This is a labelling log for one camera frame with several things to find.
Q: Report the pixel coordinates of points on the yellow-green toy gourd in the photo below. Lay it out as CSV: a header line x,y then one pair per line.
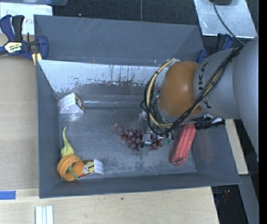
x,y
67,147

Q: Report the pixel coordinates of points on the purple grape bunch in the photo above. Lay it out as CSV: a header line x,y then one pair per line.
x,y
130,134

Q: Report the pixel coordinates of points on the black cylinder on white bracket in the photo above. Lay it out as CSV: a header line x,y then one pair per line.
x,y
207,124

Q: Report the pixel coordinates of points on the brown cardboard board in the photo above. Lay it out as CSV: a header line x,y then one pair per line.
x,y
14,125

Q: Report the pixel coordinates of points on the red ribbed flat block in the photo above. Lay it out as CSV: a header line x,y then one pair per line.
x,y
184,143

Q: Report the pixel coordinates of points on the grey metal bin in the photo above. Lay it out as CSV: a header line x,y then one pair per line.
x,y
114,41

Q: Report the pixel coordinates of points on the orange toy pumpkin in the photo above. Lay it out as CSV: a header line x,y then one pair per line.
x,y
71,168

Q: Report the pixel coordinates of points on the white box with colourful print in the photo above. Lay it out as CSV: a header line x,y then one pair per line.
x,y
68,104
96,168

